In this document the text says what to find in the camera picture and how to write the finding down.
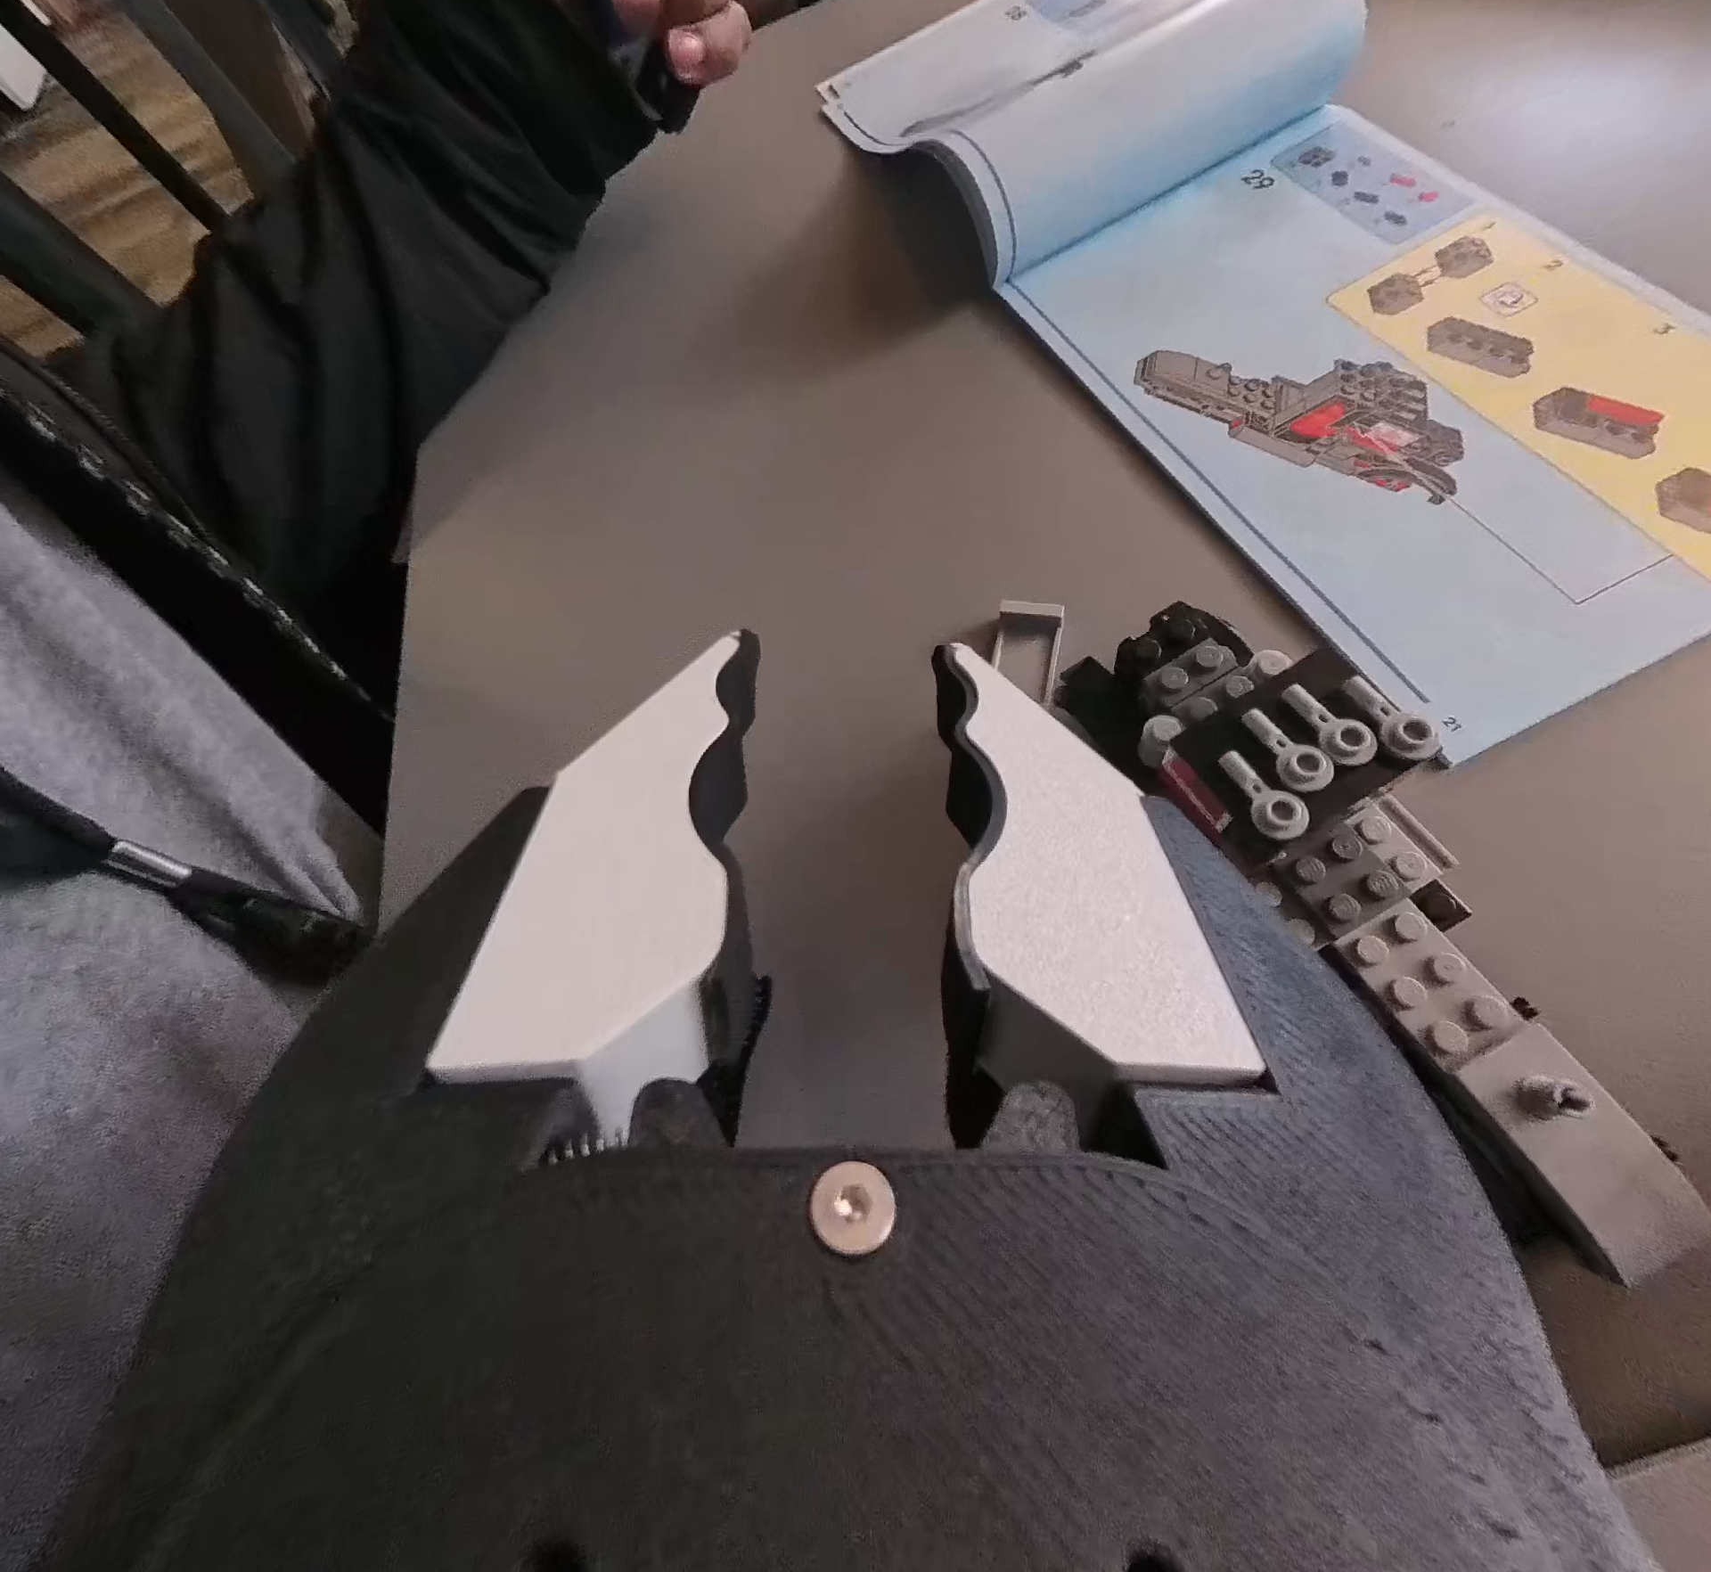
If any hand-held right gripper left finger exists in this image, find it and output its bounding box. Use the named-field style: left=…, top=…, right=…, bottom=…
left=426, top=627, right=774, bottom=1146

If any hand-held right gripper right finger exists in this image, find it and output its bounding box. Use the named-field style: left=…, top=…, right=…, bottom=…
left=935, top=644, right=1269, bottom=1146

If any small grey toy brick panel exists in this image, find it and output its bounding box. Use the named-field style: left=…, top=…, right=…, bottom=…
left=996, top=598, right=1066, bottom=720

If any grey black toy brick model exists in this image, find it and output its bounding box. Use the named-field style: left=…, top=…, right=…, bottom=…
left=1053, top=598, right=1674, bottom=1290

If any grey desk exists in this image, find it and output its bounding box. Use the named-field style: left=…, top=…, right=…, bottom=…
left=380, top=0, right=1711, bottom=1483

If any person's grey sweatshirt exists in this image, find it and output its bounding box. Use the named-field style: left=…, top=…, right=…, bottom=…
left=0, top=489, right=395, bottom=1531

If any toy brick instruction booklet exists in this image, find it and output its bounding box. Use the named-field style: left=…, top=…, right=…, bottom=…
left=815, top=0, right=1711, bottom=774

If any black drawstring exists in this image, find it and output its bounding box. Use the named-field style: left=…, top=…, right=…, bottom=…
left=0, top=766, right=373, bottom=986

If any black dotted strap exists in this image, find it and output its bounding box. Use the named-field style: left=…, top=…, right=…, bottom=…
left=0, top=335, right=395, bottom=824

